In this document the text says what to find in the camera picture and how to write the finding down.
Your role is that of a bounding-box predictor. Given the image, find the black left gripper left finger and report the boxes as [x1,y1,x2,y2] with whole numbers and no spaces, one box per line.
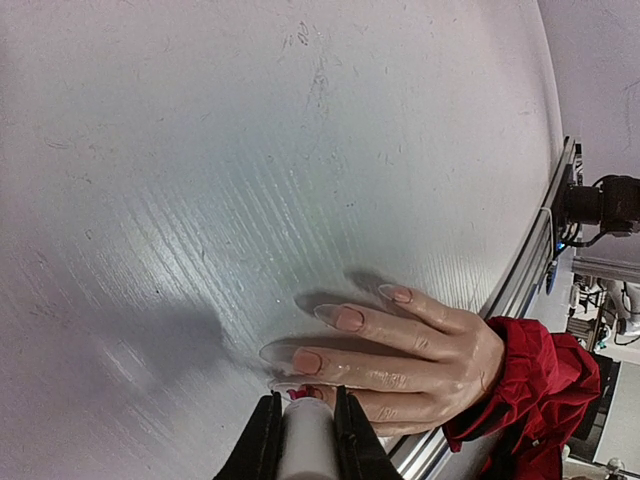
[213,392,283,480]

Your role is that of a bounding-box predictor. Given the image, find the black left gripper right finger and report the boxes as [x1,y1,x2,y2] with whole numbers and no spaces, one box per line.
[334,386,402,480]

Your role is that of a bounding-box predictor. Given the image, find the white nail polish cap brush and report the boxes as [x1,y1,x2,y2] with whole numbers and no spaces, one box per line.
[276,388,340,480]

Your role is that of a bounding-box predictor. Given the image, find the red jacket sleeve forearm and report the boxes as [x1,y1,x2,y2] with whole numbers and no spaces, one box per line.
[443,317,601,480]

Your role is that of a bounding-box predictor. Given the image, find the mannequin hand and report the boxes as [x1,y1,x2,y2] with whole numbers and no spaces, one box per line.
[260,284,506,437]

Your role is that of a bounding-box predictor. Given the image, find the aluminium front rail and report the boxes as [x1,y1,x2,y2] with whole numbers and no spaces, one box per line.
[390,136,580,479]

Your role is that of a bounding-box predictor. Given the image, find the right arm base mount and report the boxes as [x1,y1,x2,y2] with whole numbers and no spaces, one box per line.
[551,174,639,256]

